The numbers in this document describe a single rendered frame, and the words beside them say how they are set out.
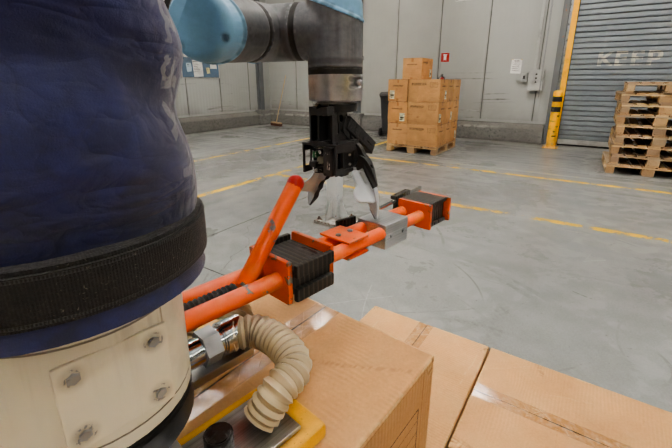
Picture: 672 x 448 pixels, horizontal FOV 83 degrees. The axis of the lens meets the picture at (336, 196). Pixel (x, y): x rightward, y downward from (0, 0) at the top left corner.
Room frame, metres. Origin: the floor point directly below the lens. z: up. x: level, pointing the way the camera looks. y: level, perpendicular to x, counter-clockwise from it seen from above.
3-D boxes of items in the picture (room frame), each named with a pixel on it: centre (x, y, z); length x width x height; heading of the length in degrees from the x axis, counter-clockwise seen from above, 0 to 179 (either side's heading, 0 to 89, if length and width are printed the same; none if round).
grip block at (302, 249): (0.48, 0.06, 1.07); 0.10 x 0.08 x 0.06; 47
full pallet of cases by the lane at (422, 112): (7.70, -1.74, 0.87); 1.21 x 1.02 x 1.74; 147
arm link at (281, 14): (0.69, 0.11, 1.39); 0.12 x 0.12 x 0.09; 72
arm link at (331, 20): (0.67, 0.00, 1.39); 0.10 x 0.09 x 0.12; 72
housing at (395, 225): (0.64, -0.08, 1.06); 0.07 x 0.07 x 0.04; 47
